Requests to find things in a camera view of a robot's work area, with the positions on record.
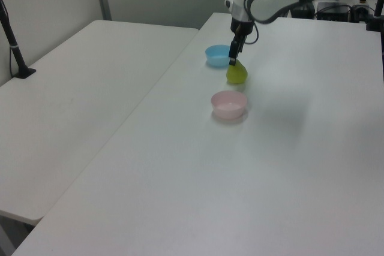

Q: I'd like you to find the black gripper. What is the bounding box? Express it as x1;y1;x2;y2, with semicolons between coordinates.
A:
228;17;255;67

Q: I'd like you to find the green pear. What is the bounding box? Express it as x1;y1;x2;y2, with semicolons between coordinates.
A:
226;59;249;85

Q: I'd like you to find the blue plastic bowl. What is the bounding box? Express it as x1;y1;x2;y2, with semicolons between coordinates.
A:
205;44;232;68

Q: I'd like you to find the pink plastic bowl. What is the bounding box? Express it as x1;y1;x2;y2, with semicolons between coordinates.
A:
210;90;249;119

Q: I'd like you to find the black electronics box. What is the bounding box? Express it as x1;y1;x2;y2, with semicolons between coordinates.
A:
316;1;352;22

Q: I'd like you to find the black device with yellow part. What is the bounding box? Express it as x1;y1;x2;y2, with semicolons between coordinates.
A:
351;0;373;23

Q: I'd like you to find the white side table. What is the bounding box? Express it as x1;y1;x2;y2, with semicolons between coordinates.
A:
0;19;200;222

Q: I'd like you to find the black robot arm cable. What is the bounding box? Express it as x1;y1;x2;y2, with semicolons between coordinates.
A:
245;22;260;45

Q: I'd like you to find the black camera stand pole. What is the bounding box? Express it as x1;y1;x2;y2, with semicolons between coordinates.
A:
0;0;37;80
364;0;384;32

